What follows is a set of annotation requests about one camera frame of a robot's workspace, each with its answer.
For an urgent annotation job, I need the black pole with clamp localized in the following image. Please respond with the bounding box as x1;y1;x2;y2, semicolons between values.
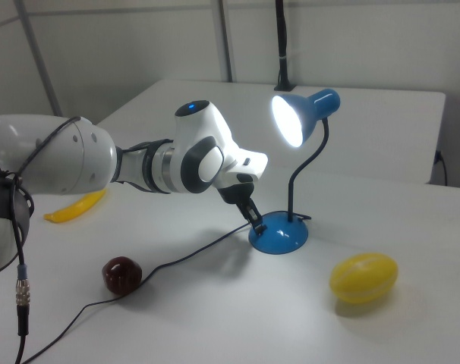
273;0;295;93

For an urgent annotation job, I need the black plug with cable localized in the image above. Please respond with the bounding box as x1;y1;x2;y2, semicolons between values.
436;149;449;187

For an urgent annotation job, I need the yellow toy melon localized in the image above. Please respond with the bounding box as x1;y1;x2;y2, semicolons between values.
329;252;399;305

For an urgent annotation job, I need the yellow toy banana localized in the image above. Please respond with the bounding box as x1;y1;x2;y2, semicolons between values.
43;188;107;224

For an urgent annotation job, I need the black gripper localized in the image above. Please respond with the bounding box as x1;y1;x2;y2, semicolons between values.
218;181;268;234

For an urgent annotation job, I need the dark red toy apple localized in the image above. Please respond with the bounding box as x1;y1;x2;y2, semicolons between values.
102;256;143;296

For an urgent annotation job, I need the grey metal partition post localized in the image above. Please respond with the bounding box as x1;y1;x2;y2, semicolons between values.
16;0;63;117
216;0;235;83

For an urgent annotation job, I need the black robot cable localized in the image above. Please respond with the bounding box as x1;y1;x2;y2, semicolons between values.
0;115;82;364

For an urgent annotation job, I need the thin black lamp cord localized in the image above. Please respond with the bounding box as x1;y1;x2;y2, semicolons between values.
23;214;313;364

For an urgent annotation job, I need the blue gooseneck desk lamp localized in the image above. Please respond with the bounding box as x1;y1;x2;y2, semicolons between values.
247;88;342;256

